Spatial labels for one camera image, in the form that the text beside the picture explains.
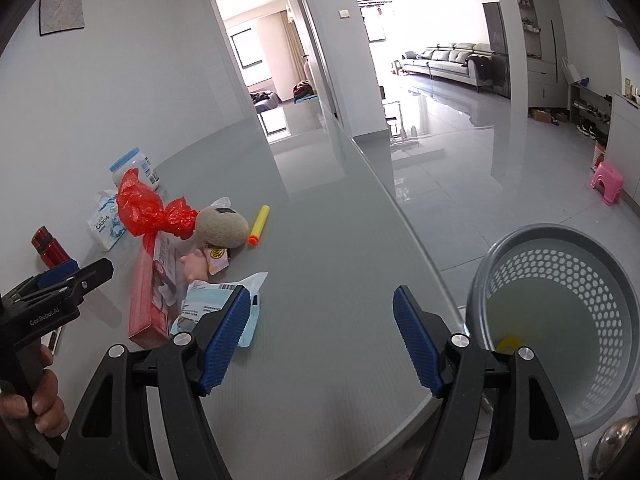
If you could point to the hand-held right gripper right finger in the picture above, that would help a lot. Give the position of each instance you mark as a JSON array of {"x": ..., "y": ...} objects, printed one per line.
[{"x": 415, "y": 340}]

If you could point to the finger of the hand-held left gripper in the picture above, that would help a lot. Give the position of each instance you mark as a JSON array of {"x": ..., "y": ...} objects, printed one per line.
[
  {"x": 92, "y": 275},
  {"x": 57, "y": 272}
]

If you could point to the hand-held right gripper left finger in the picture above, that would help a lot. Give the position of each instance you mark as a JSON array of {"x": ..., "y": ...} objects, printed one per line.
[{"x": 225, "y": 340}]

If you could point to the blue face mask package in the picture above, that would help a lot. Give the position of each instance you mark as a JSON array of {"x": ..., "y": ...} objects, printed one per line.
[{"x": 210, "y": 300}]

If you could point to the red box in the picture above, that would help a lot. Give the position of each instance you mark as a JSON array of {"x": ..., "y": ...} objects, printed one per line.
[{"x": 145, "y": 300}]

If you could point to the pink yellow snack packet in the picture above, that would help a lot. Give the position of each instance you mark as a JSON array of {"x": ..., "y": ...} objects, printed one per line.
[{"x": 218, "y": 260}]

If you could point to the pink pig toy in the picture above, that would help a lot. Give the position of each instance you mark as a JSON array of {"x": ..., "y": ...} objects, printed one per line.
[{"x": 192, "y": 265}]

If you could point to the red plastic bag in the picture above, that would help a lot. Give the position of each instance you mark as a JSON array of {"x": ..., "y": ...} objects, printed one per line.
[{"x": 140, "y": 207}]

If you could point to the beige plush ball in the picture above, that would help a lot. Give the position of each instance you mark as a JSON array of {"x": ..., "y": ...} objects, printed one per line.
[{"x": 220, "y": 227}]

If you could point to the yellow foam dart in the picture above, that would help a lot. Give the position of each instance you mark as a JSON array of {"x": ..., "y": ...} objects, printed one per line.
[{"x": 260, "y": 222}]

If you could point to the grey perforated waste basket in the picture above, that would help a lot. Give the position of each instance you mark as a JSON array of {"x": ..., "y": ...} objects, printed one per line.
[{"x": 575, "y": 270}]

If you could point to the person's left hand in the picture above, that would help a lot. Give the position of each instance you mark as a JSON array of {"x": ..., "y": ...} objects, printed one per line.
[{"x": 47, "y": 407}]

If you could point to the red metal bottle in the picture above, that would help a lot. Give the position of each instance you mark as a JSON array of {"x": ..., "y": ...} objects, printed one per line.
[{"x": 47, "y": 247}]

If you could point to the white blue tissue pack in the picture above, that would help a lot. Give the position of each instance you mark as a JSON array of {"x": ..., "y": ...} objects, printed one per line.
[{"x": 102, "y": 225}]

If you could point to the yellow scrap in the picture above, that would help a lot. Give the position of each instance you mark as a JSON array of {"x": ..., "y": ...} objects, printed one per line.
[{"x": 509, "y": 344}]

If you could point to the white jar with blue lid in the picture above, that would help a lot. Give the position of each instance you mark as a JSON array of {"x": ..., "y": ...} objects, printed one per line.
[{"x": 142, "y": 165}]

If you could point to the metal bowl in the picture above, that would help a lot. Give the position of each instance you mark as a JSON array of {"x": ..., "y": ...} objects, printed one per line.
[{"x": 617, "y": 450}]

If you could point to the bed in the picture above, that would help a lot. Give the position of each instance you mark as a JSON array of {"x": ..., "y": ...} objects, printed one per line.
[{"x": 265, "y": 102}]

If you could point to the pink plastic stool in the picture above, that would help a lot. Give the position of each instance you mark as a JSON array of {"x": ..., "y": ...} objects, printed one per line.
[{"x": 607, "y": 180}]

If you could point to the orange cardboard box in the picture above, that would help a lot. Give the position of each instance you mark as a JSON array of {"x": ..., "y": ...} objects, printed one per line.
[{"x": 599, "y": 152}]

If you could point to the grey sofa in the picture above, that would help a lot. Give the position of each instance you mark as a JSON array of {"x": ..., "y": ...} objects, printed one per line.
[{"x": 445, "y": 62}]

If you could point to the shoe rack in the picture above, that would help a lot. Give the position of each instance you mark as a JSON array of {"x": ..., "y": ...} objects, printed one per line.
[{"x": 592, "y": 110}]

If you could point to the dark tall cabinet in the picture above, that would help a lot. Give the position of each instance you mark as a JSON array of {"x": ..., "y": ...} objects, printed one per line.
[{"x": 497, "y": 50}]

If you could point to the white paper bag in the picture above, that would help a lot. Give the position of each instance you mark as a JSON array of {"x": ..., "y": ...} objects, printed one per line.
[{"x": 571, "y": 71}]

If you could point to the wall poster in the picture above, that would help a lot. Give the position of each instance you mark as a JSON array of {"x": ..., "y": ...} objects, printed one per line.
[{"x": 61, "y": 6}]

